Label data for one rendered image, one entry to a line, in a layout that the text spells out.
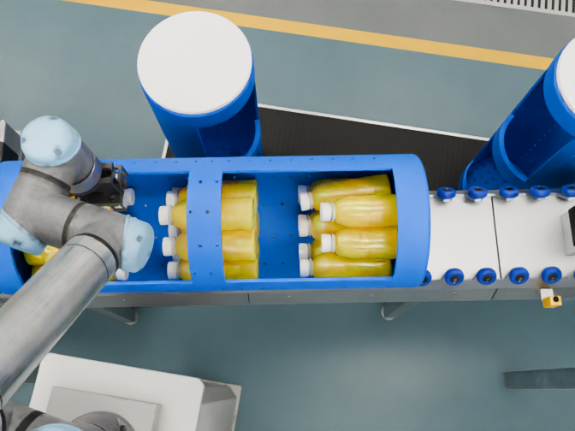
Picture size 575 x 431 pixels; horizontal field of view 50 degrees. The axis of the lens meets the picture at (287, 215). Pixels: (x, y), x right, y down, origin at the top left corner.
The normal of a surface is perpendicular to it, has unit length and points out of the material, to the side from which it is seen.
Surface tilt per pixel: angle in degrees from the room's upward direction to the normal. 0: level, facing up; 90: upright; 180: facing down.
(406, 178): 22
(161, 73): 0
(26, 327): 46
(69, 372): 0
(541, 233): 0
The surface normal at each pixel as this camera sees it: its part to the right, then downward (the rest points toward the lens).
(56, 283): 0.41, -0.71
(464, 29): 0.00, -0.27
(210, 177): -0.03, -0.64
